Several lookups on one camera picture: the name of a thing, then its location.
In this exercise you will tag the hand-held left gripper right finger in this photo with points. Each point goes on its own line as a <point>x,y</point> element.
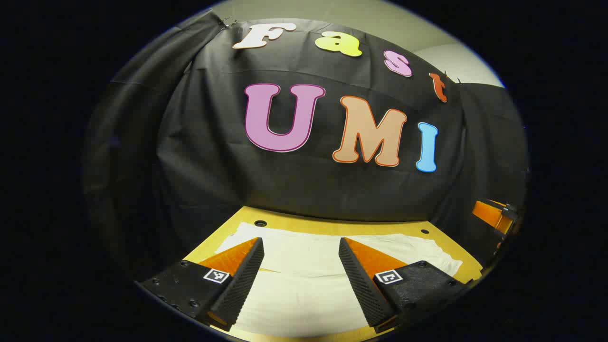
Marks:
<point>363,289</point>

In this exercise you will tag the black backdrop cloth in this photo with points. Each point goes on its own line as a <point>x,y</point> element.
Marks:
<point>304,185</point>

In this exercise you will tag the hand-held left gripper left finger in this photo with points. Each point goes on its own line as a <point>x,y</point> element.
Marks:
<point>242,285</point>

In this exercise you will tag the white jeans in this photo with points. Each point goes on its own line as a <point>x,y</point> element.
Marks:
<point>304,294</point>

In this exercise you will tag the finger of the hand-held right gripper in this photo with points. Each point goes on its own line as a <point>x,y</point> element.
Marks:
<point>489,213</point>

